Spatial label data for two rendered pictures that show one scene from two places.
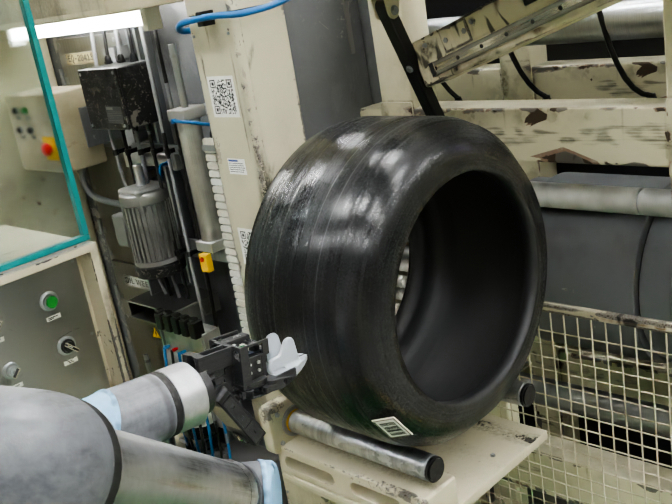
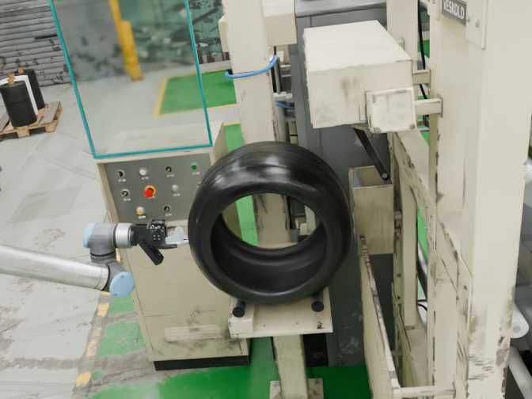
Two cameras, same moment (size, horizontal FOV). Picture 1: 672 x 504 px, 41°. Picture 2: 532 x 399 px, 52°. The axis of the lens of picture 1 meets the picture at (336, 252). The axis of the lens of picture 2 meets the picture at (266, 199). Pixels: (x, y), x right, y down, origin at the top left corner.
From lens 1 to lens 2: 1.48 m
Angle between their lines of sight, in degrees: 46
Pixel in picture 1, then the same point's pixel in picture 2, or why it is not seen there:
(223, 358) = (142, 229)
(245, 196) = not seen: hidden behind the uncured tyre
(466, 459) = (288, 317)
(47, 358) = (191, 188)
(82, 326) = not seen: hidden behind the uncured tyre
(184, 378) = (121, 230)
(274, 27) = (260, 82)
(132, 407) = (96, 233)
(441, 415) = (241, 292)
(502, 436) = (315, 318)
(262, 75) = (249, 104)
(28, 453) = not seen: outside the picture
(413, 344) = (309, 253)
